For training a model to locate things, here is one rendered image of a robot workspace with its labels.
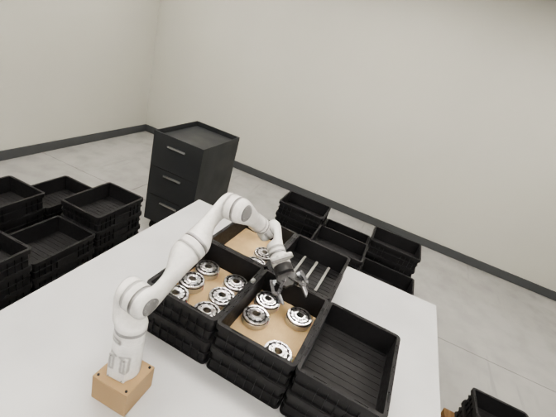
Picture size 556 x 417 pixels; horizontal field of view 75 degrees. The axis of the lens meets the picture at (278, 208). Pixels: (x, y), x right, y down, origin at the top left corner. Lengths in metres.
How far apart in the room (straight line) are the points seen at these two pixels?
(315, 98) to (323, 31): 0.71
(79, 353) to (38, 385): 0.14
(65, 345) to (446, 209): 4.00
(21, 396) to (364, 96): 3.94
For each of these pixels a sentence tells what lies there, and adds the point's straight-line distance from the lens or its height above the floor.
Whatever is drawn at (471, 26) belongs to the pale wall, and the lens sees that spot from 4.39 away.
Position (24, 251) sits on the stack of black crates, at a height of 0.59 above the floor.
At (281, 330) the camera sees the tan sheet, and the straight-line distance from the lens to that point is 1.47.
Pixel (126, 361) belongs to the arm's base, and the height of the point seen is 0.89.
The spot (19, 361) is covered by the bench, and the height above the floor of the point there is 0.70.
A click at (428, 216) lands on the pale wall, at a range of 4.64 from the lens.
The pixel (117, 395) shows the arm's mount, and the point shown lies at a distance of 1.28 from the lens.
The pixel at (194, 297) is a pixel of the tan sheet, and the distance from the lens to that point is 1.50.
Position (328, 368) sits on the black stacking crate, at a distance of 1.43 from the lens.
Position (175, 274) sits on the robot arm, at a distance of 1.10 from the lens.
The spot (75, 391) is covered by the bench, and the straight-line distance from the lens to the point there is 1.40.
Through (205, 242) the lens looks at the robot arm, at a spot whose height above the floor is 1.20.
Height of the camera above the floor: 1.83
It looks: 26 degrees down
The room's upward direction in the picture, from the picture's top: 17 degrees clockwise
